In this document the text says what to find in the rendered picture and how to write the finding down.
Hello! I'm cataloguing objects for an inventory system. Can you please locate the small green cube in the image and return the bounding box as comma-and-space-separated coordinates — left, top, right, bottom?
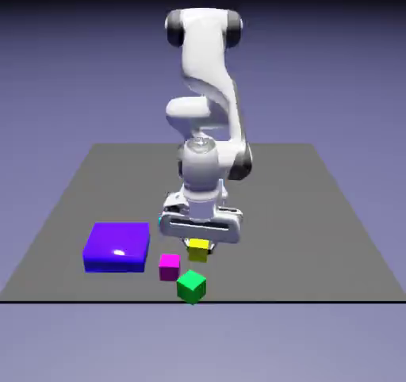
176, 269, 208, 305

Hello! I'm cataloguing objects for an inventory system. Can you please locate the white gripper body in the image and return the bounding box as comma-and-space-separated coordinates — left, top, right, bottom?
158, 206, 244, 244

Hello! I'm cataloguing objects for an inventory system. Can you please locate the small yellow cube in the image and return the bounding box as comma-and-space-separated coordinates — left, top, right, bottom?
187, 238, 210, 264

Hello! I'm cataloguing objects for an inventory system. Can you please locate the large blue box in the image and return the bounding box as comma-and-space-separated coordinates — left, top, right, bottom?
82, 221, 151, 274

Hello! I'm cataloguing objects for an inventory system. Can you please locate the small magenta cube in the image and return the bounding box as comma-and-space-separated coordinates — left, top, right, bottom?
158, 253, 182, 282

